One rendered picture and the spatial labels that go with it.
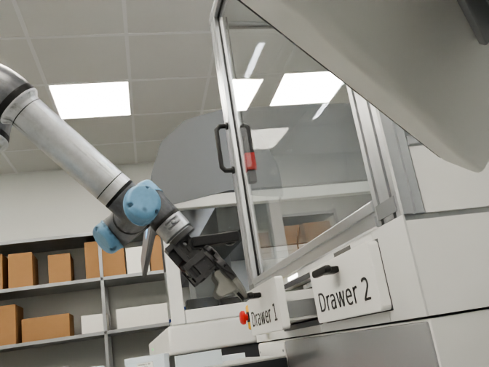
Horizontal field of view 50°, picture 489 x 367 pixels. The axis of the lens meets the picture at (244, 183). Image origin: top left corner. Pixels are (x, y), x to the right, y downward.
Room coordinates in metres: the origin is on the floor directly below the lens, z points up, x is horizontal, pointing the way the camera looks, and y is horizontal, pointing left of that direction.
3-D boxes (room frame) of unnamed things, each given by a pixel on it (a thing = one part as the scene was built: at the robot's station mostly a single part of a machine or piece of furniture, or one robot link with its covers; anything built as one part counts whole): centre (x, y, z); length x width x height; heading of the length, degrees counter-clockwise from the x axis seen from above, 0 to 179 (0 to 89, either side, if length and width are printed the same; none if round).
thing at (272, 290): (1.26, 0.00, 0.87); 0.29 x 0.02 x 0.11; 15
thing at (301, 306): (1.32, -0.21, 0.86); 0.40 x 0.26 x 0.06; 105
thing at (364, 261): (0.98, -0.15, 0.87); 0.29 x 0.02 x 0.11; 15
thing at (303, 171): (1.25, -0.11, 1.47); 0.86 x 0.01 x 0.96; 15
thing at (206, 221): (3.02, 0.03, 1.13); 1.78 x 1.14 x 0.45; 15
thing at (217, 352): (1.51, 0.20, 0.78); 0.12 x 0.08 x 0.04; 102
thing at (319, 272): (0.97, -0.12, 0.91); 0.07 x 0.04 x 0.01; 15
